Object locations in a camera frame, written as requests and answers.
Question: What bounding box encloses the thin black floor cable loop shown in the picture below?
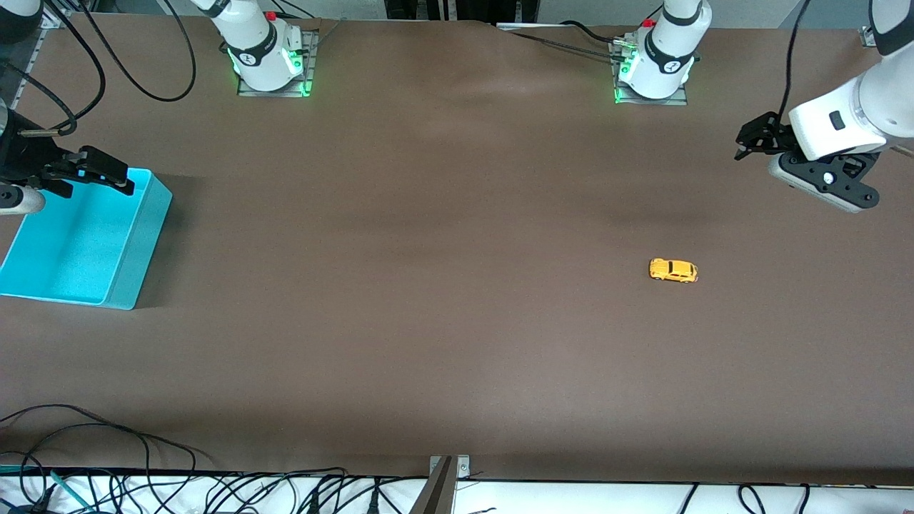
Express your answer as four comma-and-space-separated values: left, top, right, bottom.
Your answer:
0, 404, 198, 473

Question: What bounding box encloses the brown table cover mat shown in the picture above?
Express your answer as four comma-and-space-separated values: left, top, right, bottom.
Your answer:
0, 13, 914, 488

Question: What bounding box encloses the black cable with silver plug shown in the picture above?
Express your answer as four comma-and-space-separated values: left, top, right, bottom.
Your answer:
0, 0, 109, 137

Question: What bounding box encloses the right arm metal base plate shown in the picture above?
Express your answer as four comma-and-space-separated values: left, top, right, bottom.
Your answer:
237, 30, 319, 98

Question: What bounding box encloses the thin black base cable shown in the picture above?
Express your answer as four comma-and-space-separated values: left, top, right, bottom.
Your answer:
508, 30, 616, 58

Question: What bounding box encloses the grey metal frame rail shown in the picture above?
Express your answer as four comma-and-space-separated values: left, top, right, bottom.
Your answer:
11, 18, 59, 109

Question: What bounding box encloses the silver metal bracket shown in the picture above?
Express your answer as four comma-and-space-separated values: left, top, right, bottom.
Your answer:
429, 455, 471, 479

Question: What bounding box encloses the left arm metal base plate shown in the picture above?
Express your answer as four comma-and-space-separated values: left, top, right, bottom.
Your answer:
611, 39, 690, 106

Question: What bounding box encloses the yellow beetle toy car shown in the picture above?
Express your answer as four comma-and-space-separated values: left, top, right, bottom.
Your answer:
648, 258, 699, 284

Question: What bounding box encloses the black equipment box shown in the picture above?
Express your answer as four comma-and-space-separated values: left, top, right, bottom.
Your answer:
384, 0, 538, 22

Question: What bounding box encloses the teal cable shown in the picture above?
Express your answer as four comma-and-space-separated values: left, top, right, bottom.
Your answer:
0, 465, 95, 512

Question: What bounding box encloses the dark metal post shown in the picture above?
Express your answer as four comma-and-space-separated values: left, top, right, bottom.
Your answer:
410, 457, 458, 514

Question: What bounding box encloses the thick black base cable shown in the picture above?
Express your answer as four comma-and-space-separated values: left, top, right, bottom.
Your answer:
561, 20, 623, 45

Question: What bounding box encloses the long black looping cable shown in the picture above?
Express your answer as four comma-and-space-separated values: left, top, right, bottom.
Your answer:
43, 0, 198, 102

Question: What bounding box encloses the cyan plastic bin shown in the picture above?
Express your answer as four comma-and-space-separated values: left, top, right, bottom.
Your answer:
0, 168, 174, 311

